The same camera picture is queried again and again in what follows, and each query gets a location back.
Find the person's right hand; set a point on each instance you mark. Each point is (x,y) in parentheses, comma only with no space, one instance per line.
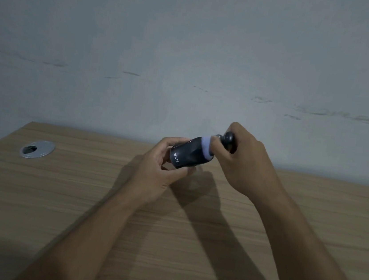
(246,159)

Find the person's left hand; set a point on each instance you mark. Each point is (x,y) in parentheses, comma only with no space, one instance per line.
(152,171)

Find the person's right fingers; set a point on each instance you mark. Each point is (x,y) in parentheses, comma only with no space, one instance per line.
(224,146)

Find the person's left thumb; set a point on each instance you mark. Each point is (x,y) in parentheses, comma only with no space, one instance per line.
(180,174)

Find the black bottle cap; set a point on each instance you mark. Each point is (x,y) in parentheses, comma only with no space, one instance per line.
(229,141)

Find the black bottle with white neck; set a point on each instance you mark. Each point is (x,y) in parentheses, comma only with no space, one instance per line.
(191,152)

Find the person's right forearm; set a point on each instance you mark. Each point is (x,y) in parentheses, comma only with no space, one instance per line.
(307,257)

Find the person's left forearm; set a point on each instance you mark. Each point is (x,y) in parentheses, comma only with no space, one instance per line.
(92,237)

